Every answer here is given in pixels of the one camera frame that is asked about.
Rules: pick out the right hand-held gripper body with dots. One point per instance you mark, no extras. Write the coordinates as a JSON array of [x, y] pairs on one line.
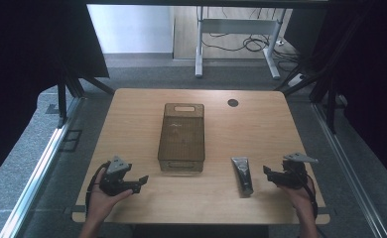
[[292, 172]]

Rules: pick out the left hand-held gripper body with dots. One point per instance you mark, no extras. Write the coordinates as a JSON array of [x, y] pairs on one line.
[[115, 178]]

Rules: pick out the grey squeeze tube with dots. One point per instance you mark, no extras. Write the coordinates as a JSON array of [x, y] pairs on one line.
[[243, 175]]

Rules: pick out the transparent brown plastic basket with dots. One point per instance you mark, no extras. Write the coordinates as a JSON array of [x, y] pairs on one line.
[[181, 137]]

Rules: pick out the person's left hand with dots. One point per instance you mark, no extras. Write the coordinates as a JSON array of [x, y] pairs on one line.
[[103, 200]]

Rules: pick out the person's right hand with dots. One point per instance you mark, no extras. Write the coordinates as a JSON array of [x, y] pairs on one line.
[[299, 198]]

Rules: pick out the black metal stand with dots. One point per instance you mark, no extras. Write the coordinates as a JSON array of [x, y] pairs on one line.
[[317, 89], [72, 92]]

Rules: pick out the white power strip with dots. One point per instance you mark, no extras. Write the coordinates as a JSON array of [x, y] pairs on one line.
[[295, 80]]

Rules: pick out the black curtain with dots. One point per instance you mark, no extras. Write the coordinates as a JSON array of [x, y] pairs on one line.
[[363, 66], [32, 66]]

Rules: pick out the aluminium rail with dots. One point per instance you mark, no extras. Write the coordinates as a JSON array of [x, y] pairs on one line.
[[37, 175], [347, 168]]

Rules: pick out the white metal desk frame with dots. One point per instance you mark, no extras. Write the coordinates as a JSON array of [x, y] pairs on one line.
[[236, 39]]

